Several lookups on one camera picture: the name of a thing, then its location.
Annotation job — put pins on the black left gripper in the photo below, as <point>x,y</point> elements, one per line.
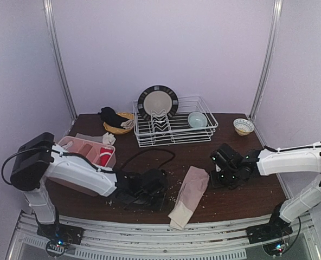
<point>140,199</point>

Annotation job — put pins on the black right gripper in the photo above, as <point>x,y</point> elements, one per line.
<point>226,182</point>

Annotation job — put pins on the pink white underwear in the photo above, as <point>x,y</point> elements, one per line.
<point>190,194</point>

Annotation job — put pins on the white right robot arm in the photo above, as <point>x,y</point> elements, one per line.
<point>301,159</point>

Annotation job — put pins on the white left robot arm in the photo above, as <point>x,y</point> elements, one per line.
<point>28,176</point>

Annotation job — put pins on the patterned ceramic bowl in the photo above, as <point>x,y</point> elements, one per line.
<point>243,127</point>

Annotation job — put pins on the light blue bowl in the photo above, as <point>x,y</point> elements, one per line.
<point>197,120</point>

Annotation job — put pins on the red rolled cloth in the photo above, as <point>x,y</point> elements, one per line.
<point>104,156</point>

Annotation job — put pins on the pink plastic organizer box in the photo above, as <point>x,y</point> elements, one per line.
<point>76,165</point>

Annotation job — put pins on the white beige striped sock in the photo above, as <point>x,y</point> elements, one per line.
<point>129,124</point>

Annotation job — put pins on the yellow plate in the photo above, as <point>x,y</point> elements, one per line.
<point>119,131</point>

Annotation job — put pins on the black sock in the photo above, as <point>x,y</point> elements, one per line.
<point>109,116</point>

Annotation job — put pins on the black rimmed beige plate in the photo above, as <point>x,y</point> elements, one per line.
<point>157,99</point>

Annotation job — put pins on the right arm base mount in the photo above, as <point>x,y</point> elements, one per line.
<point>270,236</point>

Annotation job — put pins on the white wire dish rack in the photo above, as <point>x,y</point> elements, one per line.
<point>163,130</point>

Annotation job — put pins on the aluminium front rail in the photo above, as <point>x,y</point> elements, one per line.
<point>109,240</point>

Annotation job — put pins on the right aluminium frame post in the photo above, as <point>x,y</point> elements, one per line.
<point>270,49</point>

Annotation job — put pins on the aluminium frame post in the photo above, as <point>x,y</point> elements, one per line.
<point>50,22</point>
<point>270,49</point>

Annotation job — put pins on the left aluminium frame post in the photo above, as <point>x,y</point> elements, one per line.
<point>50,22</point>

